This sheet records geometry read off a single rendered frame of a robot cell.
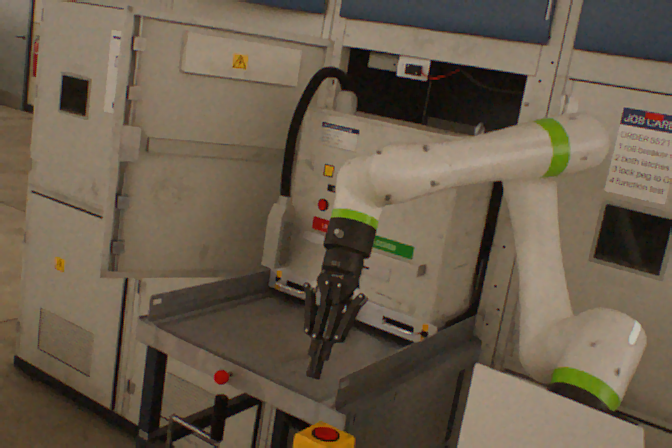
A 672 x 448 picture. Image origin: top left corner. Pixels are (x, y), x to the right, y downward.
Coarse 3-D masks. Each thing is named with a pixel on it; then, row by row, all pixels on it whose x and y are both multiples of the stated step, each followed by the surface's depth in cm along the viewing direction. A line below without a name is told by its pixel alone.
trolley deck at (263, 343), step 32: (192, 320) 192; (224, 320) 196; (256, 320) 199; (288, 320) 203; (192, 352) 178; (224, 352) 176; (256, 352) 179; (288, 352) 182; (352, 352) 188; (384, 352) 192; (448, 352) 199; (256, 384) 168; (288, 384) 165; (320, 384) 167; (416, 384) 181; (320, 416) 159; (352, 416) 157
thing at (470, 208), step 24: (384, 120) 208; (480, 192) 200; (456, 216) 191; (480, 216) 204; (456, 240) 195; (480, 240) 209; (456, 264) 199; (456, 288) 203; (432, 312) 195; (456, 312) 208
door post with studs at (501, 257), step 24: (552, 24) 192; (552, 48) 193; (552, 72) 193; (528, 96) 198; (528, 120) 198; (504, 216) 204; (504, 240) 205; (504, 264) 205; (504, 288) 206; (480, 312) 210; (480, 336) 211; (480, 360) 212
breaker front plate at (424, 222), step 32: (320, 128) 209; (352, 128) 203; (384, 128) 198; (320, 160) 210; (320, 192) 211; (448, 192) 189; (384, 224) 200; (416, 224) 195; (448, 224) 190; (320, 256) 213; (416, 256) 196; (384, 288) 202; (416, 288) 197
